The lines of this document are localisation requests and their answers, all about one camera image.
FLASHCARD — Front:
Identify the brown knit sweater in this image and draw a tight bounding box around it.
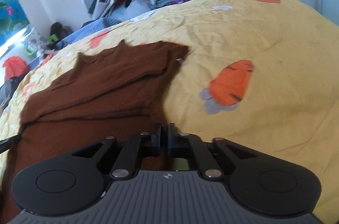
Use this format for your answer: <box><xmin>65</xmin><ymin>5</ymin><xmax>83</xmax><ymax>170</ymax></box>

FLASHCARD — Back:
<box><xmin>1</xmin><ymin>41</ymin><xmax>189</xmax><ymax>223</ymax></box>

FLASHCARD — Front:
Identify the yellow carrot print bedsheet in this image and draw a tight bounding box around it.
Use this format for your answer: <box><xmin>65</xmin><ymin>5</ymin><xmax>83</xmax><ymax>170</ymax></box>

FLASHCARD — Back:
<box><xmin>1</xmin><ymin>0</ymin><xmax>338</xmax><ymax>223</ymax></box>

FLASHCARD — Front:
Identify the orange red bag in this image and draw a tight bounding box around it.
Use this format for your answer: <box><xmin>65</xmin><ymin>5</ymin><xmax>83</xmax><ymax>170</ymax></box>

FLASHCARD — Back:
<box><xmin>2</xmin><ymin>56</ymin><xmax>29</xmax><ymax>81</ymax></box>

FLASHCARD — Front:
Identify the green plastic basket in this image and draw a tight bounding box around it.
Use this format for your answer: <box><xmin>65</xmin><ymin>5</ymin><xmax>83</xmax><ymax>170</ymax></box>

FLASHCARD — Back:
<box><xmin>24</xmin><ymin>41</ymin><xmax>38</xmax><ymax>56</ymax></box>

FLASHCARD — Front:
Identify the dark stuffed toy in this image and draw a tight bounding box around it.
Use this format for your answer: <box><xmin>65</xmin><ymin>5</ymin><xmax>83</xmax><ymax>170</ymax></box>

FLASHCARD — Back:
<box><xmin>48</xmin><ymin>22</ymin><xmax>73</xmax><ymax>43</ymax></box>

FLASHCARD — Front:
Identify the blue quilted blanket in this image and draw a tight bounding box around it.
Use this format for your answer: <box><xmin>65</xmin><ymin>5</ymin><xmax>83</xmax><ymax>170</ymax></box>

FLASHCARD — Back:
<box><xmin>55</xmin><ymin>17</ymin><xmax>121</xmax><ymax>50</ymax></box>

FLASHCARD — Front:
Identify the lotus pond window blind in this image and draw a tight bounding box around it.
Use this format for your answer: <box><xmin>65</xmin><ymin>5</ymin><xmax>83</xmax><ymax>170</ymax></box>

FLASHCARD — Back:
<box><xmin>0</xmin><ymin>0</ymin><xmax>29</xmax><ymax>45</ymax></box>

